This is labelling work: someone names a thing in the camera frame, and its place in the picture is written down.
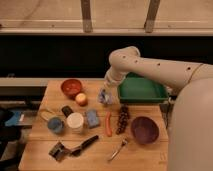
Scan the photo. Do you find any red bowl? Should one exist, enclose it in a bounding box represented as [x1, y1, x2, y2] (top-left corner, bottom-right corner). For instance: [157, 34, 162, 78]
[61, 79, 82, 99]

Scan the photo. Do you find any yellow green rope loop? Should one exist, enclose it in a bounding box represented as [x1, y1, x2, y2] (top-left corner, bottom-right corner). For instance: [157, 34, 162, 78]
[38, 107, 59, 123]

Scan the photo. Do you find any dark grape bunch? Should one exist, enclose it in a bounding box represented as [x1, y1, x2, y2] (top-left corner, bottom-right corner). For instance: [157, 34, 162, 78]
[116, 105, 130, 135]

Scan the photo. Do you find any purple bowl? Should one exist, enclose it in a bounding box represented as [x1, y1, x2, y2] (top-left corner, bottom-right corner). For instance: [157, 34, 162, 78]
[131, 116, 159, 145]

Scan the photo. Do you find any peach apple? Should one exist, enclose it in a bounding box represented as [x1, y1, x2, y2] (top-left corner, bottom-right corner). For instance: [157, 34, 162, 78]
[75, 93, 88, 106]

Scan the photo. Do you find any black small block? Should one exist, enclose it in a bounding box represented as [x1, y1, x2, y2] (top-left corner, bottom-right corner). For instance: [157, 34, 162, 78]
[61, 106, 73, 117]

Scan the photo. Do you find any blue mug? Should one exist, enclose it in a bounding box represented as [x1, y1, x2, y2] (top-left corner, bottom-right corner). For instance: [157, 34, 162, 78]
[47, 117, 64, 134]

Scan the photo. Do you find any blue sponge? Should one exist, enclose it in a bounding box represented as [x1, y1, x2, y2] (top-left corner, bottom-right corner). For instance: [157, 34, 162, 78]
[86, 109, 100, 128]

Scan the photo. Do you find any metal fork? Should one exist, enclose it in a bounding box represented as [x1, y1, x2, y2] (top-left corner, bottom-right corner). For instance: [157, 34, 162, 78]
[107, 138, 129, 162]

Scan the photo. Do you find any green plastic tray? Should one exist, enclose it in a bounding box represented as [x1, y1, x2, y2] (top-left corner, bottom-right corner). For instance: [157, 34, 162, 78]
[117, 73, 168, 104]

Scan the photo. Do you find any white cup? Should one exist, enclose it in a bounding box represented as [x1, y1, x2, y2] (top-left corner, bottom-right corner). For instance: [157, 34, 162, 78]
[66, 112, 84, 133]

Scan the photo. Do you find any metal clip tool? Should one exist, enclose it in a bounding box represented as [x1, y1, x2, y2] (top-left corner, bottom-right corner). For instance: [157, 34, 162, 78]
[49, 142, 70, 162]

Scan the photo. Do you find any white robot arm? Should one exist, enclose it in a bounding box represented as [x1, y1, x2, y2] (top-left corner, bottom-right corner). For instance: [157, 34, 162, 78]
[105, 46, 213, 171]

